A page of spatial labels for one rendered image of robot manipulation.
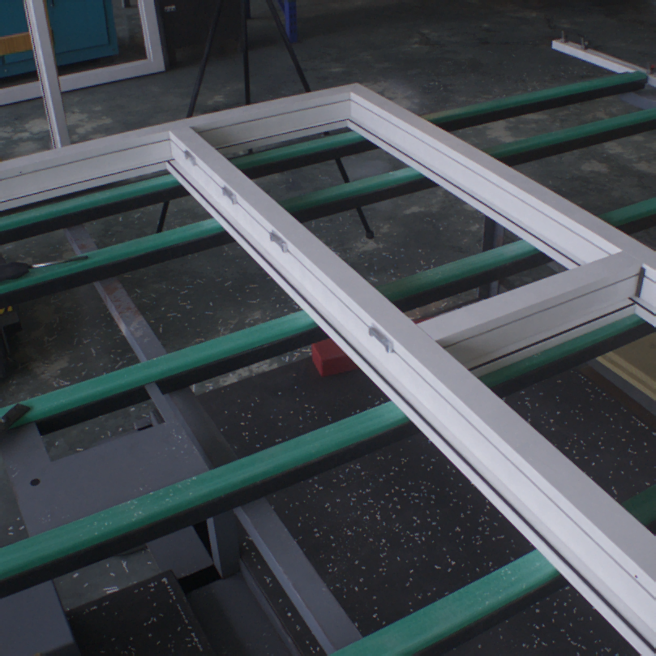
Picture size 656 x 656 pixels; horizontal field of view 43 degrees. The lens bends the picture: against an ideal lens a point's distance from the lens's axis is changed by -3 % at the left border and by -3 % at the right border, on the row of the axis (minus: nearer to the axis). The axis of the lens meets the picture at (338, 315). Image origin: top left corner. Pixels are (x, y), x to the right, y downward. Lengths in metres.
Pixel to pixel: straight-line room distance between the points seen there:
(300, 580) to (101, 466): 0.28
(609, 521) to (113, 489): 0.55
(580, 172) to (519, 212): 2.41
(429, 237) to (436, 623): 2.49
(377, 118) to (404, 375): 0.84
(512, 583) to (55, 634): 0.55
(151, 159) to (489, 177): 0.67
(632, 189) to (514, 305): 2.67
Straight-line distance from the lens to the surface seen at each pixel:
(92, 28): 5.38
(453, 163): 1.61
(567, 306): 1.21
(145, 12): 5.16
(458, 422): 1.00
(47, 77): 3.72
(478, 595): 0.88
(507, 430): 0.95
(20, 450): 1.11
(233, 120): 1.78
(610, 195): 3.70
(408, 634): 0.85
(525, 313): 1.16
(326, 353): 1.56
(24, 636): 1.12
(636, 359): 1.61
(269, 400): 1.52
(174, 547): 1.34
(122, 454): 1.06
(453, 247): 3.17
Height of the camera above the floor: 1.56
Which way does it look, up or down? 34 degrees down
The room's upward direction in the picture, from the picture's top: 1 degrees counter-clockwise
